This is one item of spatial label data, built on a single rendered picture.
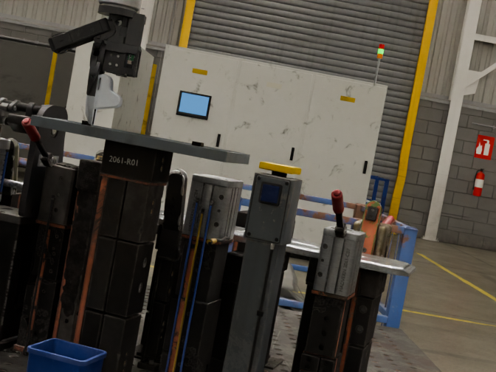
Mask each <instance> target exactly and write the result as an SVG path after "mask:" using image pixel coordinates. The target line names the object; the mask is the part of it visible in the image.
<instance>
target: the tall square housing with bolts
mask: <svg viewBox="0 0 496 372"><path fill-rule="evenodd" d="M243 184H244V182H243V181H241V180H237V179H230V178H226V177H221V176H214V175H210V174H196V173H195V174H193V177H192V182H191V186H190V194H189V199H188V203H187V211H186V215H185V222H184V227H183V232H182V235H181V237H183V238H185V242H184V246H183V250H182V258H181V263H180V267H179V275H178V279H177V284H176V291H175V295H178V296H175V297H172V298H171V302H170V309H169V314H168V321H167V326H166V330H165V338H164V342H163V347H162V349H163V350H162V354H161V358H160V363H159V370H158V372H208V371H209V367H210V359H211V355H212V350H213V343H214V339H215V334H216V326H217V322H218V315H219V310H220V306H221V299H220V298H219V296H220V292H221V285H222V280H223V276H224V268H225V263H226V259H227V252H228V247H229V243H232V242H234V238H233V236H234V232H235V224H236V220H237V215H238V208H239V204H240V199H241V191H242V187H243ZM225 236H228V237H230V240H227V239H226V240H225V241H223V242H216V243H214V244H211V245H208V244H207V242H206V241H207V239H211V238H218V239H222V238H223V237H225Z"/></svg>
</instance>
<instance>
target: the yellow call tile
mask: <svg viewBox="0 0 496 372"><path fill-rule="evenodd" d="M259 168H261V169H266V170H270V171H272V175H273V176H280V177H285V178H286V176H287V174H295V175H300V173H301V168H297V167H292V166H288V165H282V164H277V163H273V162H260V164H259Z"/></svg>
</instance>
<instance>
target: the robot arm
mask: <svg viewBox="0 0 496 372"><path fill-rule="evenodd" d="M98 2H99V3H100V4H101V5H99V7H98V13H99V14H102V15H105V16H109V19H107V18H102V19H100V20H97V21H94V22H92V23H90V24H86V25H83V26H82V27H78V28H76V29H73V30H70V31H68V32H60V33H58V34H56V35H54V36H52V37H51V38H49V40H48V42H49V45H50V48H51V50H52V51H53V52H55V53H57V54H63V53H66V52H69V51H71V50H72V49H73V48H75V47H78V46H81V45H84V44H87V43H89V42H92V41H94V43H93V46H92V52H91V57H90V69H89V78H88V85H87V91H86V110H85V115H86V118H87V120H88V123H89V124H91V125H94V121H95V118H96V115H97V110H99V109H116V108H119V107H121V105H122V104H123V99H122V97H121V96H119V95H118V94H117V93H115V92H114V90H113V85H114V81H113V79H112V77H110V76H108V75H106V74H105V72H108V73H112V74H114V75H116V76H120V77H124V78H126V77H132V78H137V75H138V70H139V65H140V57H141V53H142V50H141V42H142V34H143V30H144V25H145V22H146V18H147V17H145V15H143V14H139V13H137V12H136V11H138V10H140V4H141V0H98ZM119 21H122V24H121V25H120V26H118V25H119Z"/></svg>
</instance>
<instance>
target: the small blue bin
mask: <svg viewBox="0 0 496 372"><path fill-rule="evenodd" d="M27 352H29V355H28V362H27V372H101V370H102V366H103V360H104V358H106V355H107V352H106V351H103V350H100V349H97V348H92V347H89V346H85V345H81V344H77V343H74V342H69V341H66V340H61V339H57V338H51V339H48V340H45V341H43V342H38V343H36V344H33V345H29V346H28V347H27Z"/></svg>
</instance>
